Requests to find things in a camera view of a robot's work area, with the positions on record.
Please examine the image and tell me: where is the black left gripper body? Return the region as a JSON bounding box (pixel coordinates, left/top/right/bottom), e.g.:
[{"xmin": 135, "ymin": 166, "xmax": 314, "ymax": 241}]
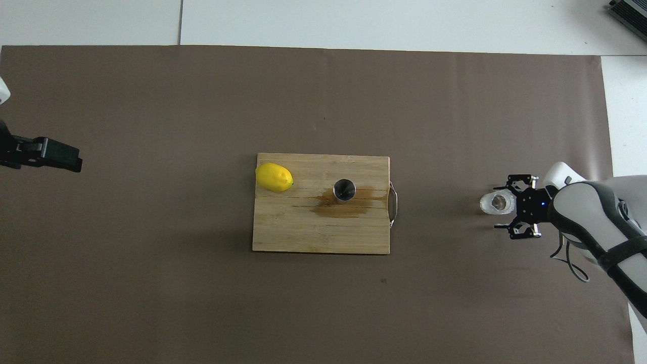
[{"xmin": 0, "ymin": 120, "xmax": 18, "ymax": 169}]

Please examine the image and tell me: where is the brown paper table mat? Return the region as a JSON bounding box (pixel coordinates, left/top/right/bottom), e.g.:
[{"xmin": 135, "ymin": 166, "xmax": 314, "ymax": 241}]
[{"xmin": 0, "ymin": 44, "xmax": 635, "ymax": 364}]

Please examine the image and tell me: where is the yellow lemon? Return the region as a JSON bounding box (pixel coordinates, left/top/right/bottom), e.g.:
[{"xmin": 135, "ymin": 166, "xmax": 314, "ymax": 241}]
[{"xmin": 255, "ymin": 162, "xmax": 294, "ymax": 193}]

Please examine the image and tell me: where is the wooden cutting board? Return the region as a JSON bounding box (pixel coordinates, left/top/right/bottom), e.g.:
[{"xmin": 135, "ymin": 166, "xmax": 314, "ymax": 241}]
[{"xmin": 252, "ymin": 153, "xmax": 399, "ymax": 255}]

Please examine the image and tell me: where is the grey finned metal device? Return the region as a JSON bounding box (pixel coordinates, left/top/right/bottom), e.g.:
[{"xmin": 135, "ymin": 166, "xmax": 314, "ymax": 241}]
[{"xmin": 607, "ymin": 0, "xmax": 647, "ymax": 43}]

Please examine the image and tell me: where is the clear faceted glass cup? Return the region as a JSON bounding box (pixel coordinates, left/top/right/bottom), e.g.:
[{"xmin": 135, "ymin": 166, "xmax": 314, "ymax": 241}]
[{"xmin": 479, "ymin": 190, "xmax": 516, "ymax": 215}]

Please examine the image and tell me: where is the steel double jigger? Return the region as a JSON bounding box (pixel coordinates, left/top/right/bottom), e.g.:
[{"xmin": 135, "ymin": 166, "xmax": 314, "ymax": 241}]
[{"xmin": 333, "ymin": 178, "xmax": 357, "ymax": 203}]

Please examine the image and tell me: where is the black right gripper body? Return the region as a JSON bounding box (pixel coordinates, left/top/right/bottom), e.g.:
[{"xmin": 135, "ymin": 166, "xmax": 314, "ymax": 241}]
[{"xmin": 521, "ymin": 187, "xmax": 556, "ymax": 225}]

